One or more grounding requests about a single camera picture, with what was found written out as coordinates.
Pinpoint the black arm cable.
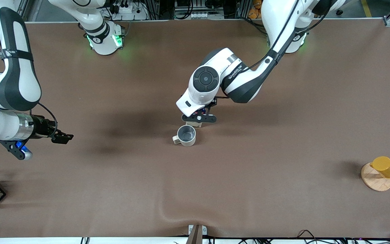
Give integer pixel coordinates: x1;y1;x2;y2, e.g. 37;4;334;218
37;103;59;132
246;0;324;73

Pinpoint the white power strip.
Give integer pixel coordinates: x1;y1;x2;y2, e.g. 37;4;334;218
113;0;148;21

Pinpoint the black loose cable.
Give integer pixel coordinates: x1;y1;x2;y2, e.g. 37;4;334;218
297;230;322;244

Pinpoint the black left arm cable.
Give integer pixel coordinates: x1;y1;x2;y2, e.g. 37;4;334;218
246;0;324;73

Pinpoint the blue milk carton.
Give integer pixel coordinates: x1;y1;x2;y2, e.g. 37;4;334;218
186;108;206;128

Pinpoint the grey ceramic mug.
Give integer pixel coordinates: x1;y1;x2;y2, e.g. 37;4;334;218
172;125;197;147

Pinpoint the round wooden cup stand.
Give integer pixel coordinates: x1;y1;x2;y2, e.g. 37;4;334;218
361;163;390;192

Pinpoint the yellow plastic cup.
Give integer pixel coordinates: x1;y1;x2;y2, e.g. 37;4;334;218
370;156;390;179

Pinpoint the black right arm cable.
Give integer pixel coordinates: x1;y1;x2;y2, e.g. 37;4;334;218
37;103;59;132

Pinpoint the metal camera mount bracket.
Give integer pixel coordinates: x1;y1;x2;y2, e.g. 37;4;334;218
186;224;208;244

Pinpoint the brown table cloth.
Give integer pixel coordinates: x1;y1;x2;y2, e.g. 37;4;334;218
0;19;390;238

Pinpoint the bag of orange buns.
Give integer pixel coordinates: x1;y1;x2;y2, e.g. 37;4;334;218
248;0;264;19

